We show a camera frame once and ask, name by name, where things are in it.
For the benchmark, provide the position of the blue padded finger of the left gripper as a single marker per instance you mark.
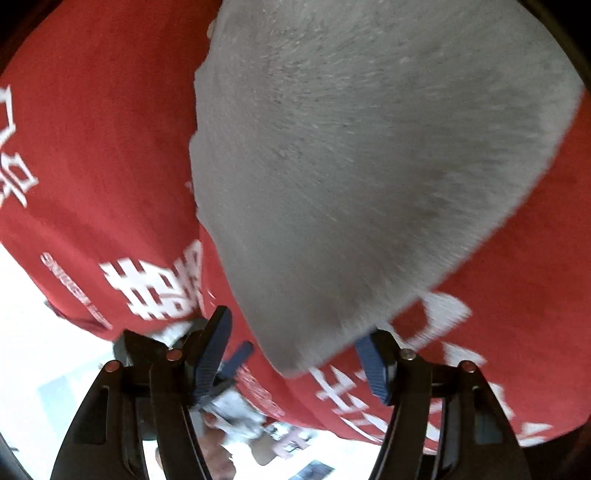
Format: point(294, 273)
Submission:
point(226, 376)

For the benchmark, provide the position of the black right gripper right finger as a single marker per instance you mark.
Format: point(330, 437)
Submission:
point(446, 422)

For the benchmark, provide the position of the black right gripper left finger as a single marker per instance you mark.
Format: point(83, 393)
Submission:
point(126, 404)

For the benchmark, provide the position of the grey knitted small garment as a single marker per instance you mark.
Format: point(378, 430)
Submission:
point(349, 155)

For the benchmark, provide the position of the person's left hand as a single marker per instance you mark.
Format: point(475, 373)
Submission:
point(210, 439)

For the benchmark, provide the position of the white grey patterned cloth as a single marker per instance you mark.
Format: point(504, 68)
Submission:
point(233, 415)

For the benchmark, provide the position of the red blanket with white print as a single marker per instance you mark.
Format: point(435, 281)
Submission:
point(519, 309)

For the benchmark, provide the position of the red pillow with white print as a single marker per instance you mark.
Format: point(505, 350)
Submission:
point(97, 112)

